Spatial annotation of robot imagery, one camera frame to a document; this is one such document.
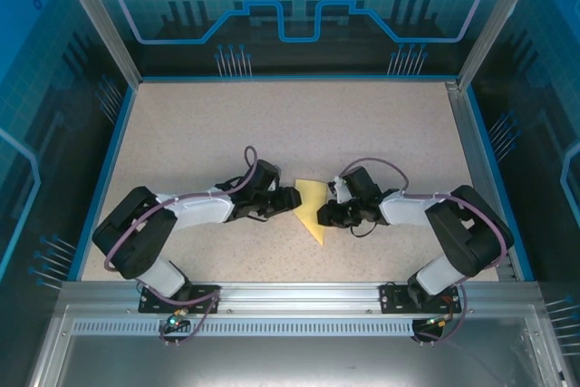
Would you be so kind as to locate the pale yellow paper sheet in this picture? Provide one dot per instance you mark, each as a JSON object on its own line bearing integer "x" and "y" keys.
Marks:
{"x": 312, "y": 210}

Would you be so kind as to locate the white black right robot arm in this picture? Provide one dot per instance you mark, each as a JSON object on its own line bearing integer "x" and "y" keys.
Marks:
{"x": 403, "y": 210}

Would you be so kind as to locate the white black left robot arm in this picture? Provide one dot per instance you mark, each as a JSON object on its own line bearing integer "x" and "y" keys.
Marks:
{"x": 204, "y": 210}

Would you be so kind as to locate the grey metal sheet panel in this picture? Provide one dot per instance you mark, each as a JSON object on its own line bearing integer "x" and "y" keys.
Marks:
{"x": 290, "y": 360}

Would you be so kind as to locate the blue table edge strip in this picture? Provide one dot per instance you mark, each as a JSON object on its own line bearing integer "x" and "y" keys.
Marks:
{"x": 500, "y": 187}
{"x": 102, "y": 183}

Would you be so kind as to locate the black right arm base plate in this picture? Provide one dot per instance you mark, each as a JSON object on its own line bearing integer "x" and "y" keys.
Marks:
{"x": 392, "y": 298}

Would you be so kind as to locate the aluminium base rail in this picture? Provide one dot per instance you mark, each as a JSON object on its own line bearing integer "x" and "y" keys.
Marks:
{"x": 299, "y": 296}

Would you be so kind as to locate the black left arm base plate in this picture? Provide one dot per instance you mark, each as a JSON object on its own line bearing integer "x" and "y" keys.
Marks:
{"x": 204, "y": 298}

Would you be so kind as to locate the aluminium side rail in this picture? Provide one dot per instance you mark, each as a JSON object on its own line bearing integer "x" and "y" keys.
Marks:
{"x": 476, "y": 169}

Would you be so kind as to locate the blue printed circuit wall panel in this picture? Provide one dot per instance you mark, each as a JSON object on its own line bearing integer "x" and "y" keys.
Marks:
{"x": 294, "y": 60}

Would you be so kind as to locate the blue printed side wall panel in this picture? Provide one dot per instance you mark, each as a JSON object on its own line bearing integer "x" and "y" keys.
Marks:
{"x": 45, "y": 133}
{"x": 544, "y": 133}

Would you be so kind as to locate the aluminium frame post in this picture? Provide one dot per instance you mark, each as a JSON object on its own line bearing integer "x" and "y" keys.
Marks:
{"x": 104, "y": 24}
{"x": 498, "y": 20}

